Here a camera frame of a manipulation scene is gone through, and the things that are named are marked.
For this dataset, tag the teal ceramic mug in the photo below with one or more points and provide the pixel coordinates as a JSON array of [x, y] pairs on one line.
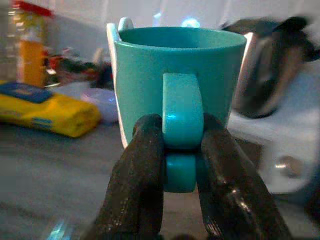
[[150, 75]]

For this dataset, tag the steel appliance jug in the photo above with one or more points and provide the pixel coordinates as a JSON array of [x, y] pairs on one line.
[[272, 75]]

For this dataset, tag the small lavender plastic bowl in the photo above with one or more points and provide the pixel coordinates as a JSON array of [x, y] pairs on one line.
[[105, 107]]

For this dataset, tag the red printed food packet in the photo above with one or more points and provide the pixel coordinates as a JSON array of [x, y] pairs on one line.
[[75, 67]]

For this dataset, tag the yellow plastic food package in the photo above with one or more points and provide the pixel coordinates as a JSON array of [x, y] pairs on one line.
[[67, 117]]

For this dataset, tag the white kitchen appliance with screen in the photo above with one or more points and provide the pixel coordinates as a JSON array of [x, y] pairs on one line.
[[287, 132]]

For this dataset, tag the dark blue flat box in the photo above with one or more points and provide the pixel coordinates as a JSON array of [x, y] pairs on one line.
[[25, 92]]

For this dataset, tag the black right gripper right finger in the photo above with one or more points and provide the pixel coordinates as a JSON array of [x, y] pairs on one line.
[[232, 190]]

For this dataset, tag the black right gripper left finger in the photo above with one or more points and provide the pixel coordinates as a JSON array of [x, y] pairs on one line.
[[132, 187]]

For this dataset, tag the red-capped bottle with orange label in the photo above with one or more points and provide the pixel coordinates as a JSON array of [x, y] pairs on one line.
[[31, 60]]

